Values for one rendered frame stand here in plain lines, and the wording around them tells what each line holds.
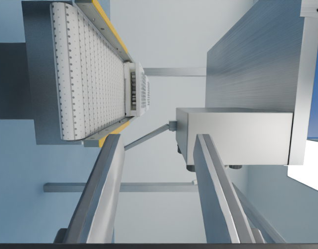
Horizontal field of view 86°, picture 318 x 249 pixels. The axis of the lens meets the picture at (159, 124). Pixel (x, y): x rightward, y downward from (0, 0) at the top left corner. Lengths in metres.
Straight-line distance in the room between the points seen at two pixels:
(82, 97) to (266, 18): 0.46
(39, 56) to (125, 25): 3.66
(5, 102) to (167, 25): 3.63
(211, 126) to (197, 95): 3.35
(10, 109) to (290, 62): 0.67
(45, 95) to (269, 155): 0.47
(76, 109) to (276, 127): 0.39
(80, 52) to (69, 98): 0.10
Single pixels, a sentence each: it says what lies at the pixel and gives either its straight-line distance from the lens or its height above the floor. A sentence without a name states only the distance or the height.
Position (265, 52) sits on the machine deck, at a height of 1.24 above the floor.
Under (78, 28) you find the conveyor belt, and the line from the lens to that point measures 0.41.
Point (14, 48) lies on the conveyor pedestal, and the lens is 0.60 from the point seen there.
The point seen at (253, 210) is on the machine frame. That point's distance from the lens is 1.39.
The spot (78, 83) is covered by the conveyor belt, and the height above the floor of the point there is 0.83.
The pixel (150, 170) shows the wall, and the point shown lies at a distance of 3.77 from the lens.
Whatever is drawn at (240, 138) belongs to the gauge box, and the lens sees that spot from 0.36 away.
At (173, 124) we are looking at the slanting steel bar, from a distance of 0.50.
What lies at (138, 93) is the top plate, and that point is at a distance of 0.78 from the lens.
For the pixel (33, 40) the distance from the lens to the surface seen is 0.45.
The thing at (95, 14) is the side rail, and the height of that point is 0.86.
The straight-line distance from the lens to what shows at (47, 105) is 0.43.
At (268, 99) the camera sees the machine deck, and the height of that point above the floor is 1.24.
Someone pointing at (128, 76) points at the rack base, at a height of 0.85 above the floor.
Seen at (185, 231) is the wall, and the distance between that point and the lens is 4.44.
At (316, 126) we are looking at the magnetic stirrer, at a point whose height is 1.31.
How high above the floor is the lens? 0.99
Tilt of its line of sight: level
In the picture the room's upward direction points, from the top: 90 degrees clockwise
